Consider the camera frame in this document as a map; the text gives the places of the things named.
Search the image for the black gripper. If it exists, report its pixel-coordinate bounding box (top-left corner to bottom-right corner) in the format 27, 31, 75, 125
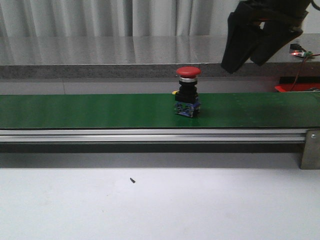
221, 0, 309, 74

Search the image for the red mushroom push button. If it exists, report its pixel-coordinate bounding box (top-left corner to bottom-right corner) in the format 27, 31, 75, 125
173, 66, 201, 118

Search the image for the small sensor circuit board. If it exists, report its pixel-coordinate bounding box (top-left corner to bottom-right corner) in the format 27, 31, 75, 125
289, 43, 313, 58

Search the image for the red plastic tray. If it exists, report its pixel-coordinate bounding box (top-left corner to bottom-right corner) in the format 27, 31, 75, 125
274, 83, 320, 93

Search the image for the green conveyor belt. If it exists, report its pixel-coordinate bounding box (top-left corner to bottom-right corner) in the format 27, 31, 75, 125
0, 92, 320, 129

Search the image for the grey stone counter slab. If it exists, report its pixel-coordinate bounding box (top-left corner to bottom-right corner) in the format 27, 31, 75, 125
0, 33, 320, 80

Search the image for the white pleated curtain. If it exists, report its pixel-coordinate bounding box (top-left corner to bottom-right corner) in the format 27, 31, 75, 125
0, 0, 320, 38

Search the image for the red black sensor wire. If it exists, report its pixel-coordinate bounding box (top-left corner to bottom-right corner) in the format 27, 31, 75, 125
289, 53, 320, 92

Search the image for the metal conveyor support bracket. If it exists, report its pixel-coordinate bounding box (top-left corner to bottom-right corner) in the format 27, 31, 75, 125
300, 129, 320, 170

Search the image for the aluminium conveyor frame rail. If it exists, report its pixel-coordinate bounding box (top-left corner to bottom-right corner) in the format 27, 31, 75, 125
0, 128, 308, 144

